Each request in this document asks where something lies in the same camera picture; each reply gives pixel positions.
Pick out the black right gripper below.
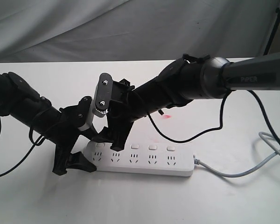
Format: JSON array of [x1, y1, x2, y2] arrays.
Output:
[[91, 79, 135, 151]]

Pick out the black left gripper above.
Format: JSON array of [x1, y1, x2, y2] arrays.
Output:
[[52, 97, 99, 175]]

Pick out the white five-outlet power strip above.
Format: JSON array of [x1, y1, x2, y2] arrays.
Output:
[[82, 141, 194, 177]]

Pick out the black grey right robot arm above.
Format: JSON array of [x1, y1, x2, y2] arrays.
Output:
[[92, 52, 280, 151]]

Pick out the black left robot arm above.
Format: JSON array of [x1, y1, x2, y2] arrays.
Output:
[[0, 72, 97, 175]]

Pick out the grey backdrop cloth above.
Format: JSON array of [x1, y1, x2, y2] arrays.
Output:
[[0, 0, 280, 63]]

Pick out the black tripod stand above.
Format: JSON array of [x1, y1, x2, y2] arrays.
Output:
[[263, 7, 280, 56]]

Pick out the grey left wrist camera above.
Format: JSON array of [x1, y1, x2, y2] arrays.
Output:
[[78, 96, 97, 133]]

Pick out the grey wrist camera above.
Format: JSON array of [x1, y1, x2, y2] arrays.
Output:
[[78, 96, 97, 133], [93, 73, 113, 118]]

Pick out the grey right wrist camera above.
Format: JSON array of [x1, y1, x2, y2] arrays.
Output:
[[93, 73, 113, 118]]

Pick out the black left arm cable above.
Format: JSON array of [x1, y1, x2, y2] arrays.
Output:
[[0, 95, 68, 179]]

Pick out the grey power cable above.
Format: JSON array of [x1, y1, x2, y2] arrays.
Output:
[[192, 132, 280, 181]]

